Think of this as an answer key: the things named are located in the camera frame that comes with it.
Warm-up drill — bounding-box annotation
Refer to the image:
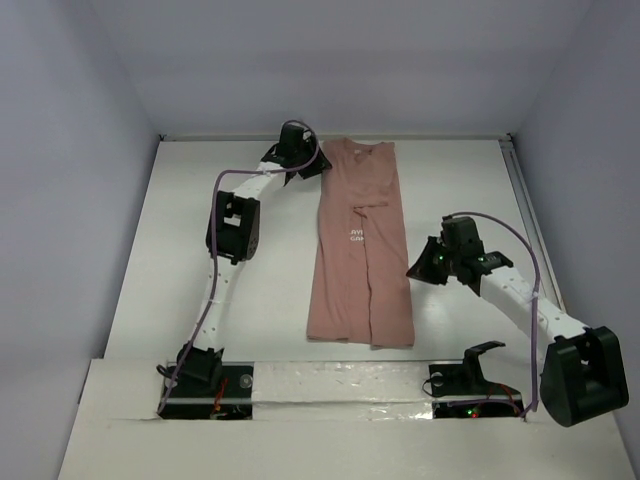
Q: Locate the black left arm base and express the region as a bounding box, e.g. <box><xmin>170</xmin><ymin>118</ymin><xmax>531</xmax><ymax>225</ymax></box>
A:
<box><xmin>156</xmin><ymin>363</ymin><xmax>254</xmax><ymax>420</ymax></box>

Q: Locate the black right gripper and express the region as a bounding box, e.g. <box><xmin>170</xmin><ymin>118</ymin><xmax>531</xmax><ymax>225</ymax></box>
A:
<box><xmin>405</xmin><ymin>236</ymin><xmax>460</xmax><ymax>285</ymax></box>

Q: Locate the white foam front board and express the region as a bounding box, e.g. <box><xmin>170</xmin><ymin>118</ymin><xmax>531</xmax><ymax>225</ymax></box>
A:
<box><xmin>60</xmin><ymin>359</ymin><xmax>634</xmax><ymax>479</ymax></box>

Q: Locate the aluminium right table rail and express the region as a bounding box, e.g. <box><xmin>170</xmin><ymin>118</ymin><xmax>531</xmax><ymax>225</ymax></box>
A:
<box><xmin>499</xmin><ymin>139</ymin><xmax>566</xmax><ymax>311</ymax></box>

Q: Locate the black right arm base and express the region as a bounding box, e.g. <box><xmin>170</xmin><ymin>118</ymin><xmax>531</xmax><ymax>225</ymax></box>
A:
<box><xmin>421</xmin><ymin>341</ymin><xmax>525</xmax><ymax>419</ymax></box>

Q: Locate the aluminium table rail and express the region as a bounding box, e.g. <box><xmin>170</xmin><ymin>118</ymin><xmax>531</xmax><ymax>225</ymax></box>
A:
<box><xmin>499</xmin><ymin>139</ymin><xmax>566</xmax><ymax>311</ymax></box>
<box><xmin>159</xmin><ymin>132</ymin><xmax>514</xmax><ymax>142</ymax></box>

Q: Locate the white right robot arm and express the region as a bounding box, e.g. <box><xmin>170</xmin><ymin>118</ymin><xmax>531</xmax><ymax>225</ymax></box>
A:
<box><xmin>406</xmin><ymin>212</ymin><xmax>630</xmax><ymax>427</ymax></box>

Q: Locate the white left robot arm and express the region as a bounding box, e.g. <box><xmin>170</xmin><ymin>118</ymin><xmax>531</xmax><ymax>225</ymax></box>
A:
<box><xmin>170</xmin><ymin>120</ymin><xmax>331</xmax><ymax>395</ymax></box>

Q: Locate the pink printed t-shirt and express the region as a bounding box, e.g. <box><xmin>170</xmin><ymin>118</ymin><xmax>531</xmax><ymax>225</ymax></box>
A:
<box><xmin>306</xmin><ymin>138</ymin><xmax>415</xmax><ymax>349</ymax></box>

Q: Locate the aluminium back table rail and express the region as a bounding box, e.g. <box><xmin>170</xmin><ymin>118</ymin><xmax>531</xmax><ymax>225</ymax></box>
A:
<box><xmin>159</xmin><ymin>132</ymin><xmax>514</xmax><ymax>142</ymax></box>

